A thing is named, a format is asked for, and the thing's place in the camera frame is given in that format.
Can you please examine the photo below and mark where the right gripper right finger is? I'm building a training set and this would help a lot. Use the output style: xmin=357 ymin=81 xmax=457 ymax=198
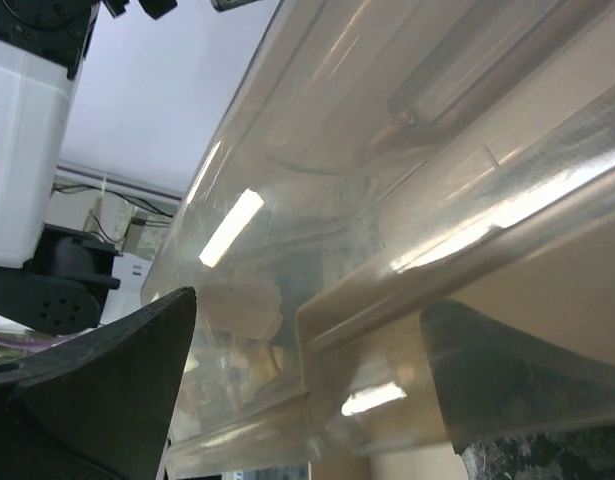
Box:
xmin=420 ymin=300 xmax=615 ymax=479

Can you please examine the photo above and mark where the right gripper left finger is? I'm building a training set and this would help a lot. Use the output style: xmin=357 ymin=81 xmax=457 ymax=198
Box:
xmin=0 ymin=287 xmax=196 ymax=479

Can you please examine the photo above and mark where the translucent brown toolbox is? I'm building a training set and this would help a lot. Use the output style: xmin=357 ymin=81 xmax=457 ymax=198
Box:
xmin=142 ymin=1 xmax=615 ymax=479

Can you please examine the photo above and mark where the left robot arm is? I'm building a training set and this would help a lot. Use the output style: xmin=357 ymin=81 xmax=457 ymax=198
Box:
xmin=0 ymin=1 xmax=120 ymax=352

